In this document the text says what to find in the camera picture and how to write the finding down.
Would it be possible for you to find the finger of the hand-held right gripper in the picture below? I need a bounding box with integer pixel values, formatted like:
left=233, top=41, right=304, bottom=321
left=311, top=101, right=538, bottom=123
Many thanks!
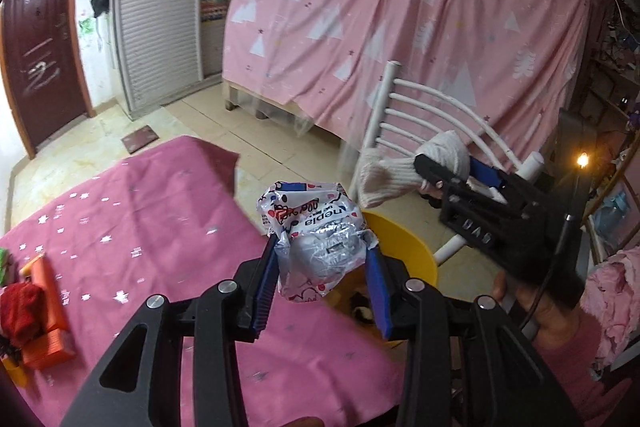
left=413, top=154, right=501, bottom=210
left=469, top=158, right=533, bottom=190

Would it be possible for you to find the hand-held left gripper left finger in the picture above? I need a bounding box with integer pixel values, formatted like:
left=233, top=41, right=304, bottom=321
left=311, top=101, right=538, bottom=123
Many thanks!
left=59, top=234, right=281, bottom=427

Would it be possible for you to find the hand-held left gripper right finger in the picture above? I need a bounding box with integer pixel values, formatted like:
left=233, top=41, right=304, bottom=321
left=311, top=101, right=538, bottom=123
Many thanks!
left=364, top=243, right=583, bottom=427

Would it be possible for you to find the white knitted sock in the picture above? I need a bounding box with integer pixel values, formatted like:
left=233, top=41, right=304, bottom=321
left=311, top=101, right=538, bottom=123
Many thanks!
left=359, top=131, right=472, bottom=209

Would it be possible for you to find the yellow plastic bin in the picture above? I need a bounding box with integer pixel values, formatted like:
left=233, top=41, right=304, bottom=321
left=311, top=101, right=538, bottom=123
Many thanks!
left=330, top=211, right=440, bottom=325

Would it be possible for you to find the printed plastic wrapper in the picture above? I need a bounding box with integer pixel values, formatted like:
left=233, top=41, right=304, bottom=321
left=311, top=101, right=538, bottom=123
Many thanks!
left=256, top=181, right=378, bottom=304

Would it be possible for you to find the person's right forearm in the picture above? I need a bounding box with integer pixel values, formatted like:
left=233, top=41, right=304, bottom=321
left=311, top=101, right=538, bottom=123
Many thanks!
left=530, top=304, right=640, bottom=427

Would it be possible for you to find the person's right hand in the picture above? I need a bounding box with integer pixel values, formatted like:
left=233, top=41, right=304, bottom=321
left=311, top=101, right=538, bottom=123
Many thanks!
left=491, top=274, right=588, bottom=358

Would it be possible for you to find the white slatted chair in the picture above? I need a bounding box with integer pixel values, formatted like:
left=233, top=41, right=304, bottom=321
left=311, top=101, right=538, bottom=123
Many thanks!
left=349, top=61, right=547, bottom=268

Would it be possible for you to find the crumpled pink cloth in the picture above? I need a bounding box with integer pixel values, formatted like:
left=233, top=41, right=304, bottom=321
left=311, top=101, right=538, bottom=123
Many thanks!
left=584, top=247, right=640, bottom=375

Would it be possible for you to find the pink star-print tablecloth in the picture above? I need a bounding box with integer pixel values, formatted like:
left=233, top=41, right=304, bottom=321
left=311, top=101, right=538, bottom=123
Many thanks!
left=0, top=136, right=407, bottom=427

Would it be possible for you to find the cluttered wooden shelf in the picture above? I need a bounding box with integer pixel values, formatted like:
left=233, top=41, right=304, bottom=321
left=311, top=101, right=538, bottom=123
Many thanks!
left=585, top=0, right=640, bottom=253

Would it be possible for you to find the pink tree-print curtain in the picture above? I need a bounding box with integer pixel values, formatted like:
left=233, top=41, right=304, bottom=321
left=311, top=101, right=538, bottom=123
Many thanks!
left=221, top=0, right=593, bottom=168

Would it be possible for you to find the brown doormat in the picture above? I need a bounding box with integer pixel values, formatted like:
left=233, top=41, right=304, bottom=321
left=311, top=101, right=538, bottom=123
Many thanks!
left=121, top=125, right=160, bottom=154

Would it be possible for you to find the orange box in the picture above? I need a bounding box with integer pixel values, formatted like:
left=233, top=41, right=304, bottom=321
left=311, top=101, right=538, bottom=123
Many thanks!
left=20, top=253, right=77, bottom=369

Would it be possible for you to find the red cloth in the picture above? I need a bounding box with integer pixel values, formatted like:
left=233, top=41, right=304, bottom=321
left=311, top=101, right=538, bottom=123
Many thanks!
left=0, top=283, right=46, bottom=349

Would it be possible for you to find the yellow plastic item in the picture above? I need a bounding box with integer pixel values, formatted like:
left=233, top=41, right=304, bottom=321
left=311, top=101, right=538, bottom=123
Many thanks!
left=0, top=353, right=29, bottom=390

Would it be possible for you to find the white louvered wardrobe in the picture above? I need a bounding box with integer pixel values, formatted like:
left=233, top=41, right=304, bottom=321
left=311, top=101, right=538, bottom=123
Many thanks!
left=111, top=0, right=206, bottom=122

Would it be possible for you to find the brown door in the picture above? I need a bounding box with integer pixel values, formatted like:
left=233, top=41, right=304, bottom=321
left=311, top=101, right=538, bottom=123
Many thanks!
left=0, top=0, right=94, bottom=158

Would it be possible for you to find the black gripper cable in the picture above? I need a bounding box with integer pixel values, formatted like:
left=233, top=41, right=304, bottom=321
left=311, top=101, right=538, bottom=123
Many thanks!
left=517, top=214, right=573, bottom=343

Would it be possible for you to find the wooden bed frame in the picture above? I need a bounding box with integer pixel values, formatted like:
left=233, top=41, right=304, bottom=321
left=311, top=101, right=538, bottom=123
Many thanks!
left=223, top=78, right=261, bottom=112

